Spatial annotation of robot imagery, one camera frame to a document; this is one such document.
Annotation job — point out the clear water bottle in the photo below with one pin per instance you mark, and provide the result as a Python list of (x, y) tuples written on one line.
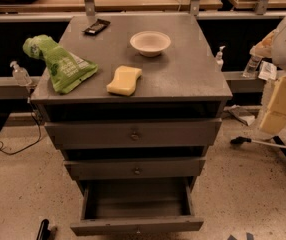
[(252, 64)]

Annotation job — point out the grey middle drawer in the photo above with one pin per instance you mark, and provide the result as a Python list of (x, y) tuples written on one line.
[(134, 168)]

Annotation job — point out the clear sanitizer pump bottle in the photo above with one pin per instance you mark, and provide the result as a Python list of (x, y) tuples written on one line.
[(20, 74)]

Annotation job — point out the black object bottom left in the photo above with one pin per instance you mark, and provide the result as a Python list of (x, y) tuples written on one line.
[(46, 232)]

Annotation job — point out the green chip bag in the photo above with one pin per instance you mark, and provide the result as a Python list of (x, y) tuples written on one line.
[(67, 71)]

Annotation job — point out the grey bottom drawer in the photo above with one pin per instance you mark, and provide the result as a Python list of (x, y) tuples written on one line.
[(137, 206)]

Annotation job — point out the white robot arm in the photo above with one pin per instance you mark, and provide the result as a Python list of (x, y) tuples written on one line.
[(273, 46)]

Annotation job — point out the grey top drawer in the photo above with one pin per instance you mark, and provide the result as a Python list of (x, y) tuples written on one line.
[(133, 134)]

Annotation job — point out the grey drawer cabinet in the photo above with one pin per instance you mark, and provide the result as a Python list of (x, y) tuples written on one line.
[(148, 115)]

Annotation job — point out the grey drawer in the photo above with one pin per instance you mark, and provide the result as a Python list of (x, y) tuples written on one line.
[(137, 206), (133, 134), (134, 168)]

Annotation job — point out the yellow sponge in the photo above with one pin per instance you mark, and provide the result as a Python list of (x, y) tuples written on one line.
[(124, 80)]

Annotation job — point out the white paper packet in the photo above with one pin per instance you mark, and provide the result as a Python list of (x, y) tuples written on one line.
[(268, 71)]

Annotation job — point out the white bowl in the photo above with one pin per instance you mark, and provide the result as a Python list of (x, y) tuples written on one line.
[(150, 43)]

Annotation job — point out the grey folded cloth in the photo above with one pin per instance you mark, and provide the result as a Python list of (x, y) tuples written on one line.
[(242, 114)]

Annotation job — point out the white pump bottle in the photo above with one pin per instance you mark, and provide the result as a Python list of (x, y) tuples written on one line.
[(219, 57)]

